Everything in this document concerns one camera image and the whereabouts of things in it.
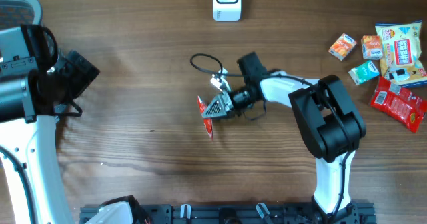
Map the red Hacks candy bag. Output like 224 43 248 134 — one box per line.
370 77 426 133

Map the white barcode scanner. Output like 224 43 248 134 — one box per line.
213 0 242 22

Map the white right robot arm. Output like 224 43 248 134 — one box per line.
201 52 366 223

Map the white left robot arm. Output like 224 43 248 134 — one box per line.
1 25 99 223

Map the red coffee stick sachet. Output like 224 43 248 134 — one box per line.
197 96 214 141

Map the teal Kleenex tissue pack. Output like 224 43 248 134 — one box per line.
348 60 380 85

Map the orange small carton box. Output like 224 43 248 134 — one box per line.
361 35 383 60

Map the black aluminium mounting rail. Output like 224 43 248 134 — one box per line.
79 202 377 224

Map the yellow white snack bag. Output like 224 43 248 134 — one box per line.
375 20 426 88

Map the grey plastic shopping basket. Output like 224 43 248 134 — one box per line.
1 0 43 30

